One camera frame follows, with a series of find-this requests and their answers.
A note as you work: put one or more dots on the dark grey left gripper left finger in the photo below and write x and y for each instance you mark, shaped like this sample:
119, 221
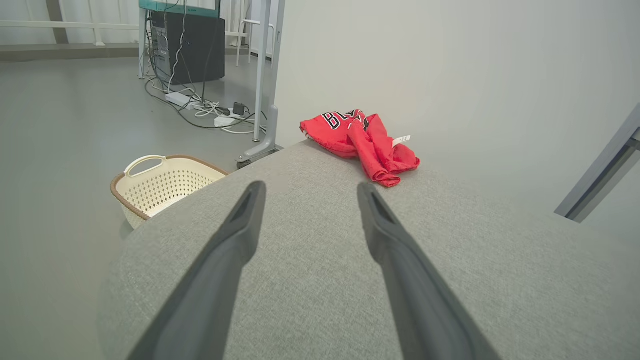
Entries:
210, 290

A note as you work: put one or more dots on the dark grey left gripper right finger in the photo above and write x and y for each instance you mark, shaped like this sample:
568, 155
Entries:
420, 300

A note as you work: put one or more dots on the red basketball jersey white sleeves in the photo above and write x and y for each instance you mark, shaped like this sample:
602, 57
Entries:
360, 145

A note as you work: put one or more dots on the cream perforated laundry basket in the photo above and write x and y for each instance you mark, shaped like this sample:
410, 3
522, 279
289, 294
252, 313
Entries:
165, 187

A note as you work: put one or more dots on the small white power strip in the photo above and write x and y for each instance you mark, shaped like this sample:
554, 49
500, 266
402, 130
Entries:
224, 121

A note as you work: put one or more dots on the black power adapter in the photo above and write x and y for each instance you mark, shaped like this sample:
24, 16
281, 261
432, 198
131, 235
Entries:
238, 109

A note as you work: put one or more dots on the long white power strip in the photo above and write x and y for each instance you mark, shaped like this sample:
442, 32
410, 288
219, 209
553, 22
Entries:
178, 99

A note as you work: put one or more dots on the black computer tower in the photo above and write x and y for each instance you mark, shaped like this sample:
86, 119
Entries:
200, 50

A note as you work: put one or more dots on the white stool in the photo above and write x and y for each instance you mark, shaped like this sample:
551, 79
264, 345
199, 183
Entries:
248, 22

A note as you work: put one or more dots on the teal desk top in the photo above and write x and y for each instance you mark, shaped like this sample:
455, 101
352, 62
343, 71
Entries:
170, 7

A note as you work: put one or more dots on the grey partition post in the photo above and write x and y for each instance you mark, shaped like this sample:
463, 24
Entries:
600, 175

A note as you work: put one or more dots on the grey metal frame post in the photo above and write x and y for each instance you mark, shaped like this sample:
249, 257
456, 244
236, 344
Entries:
264, 75

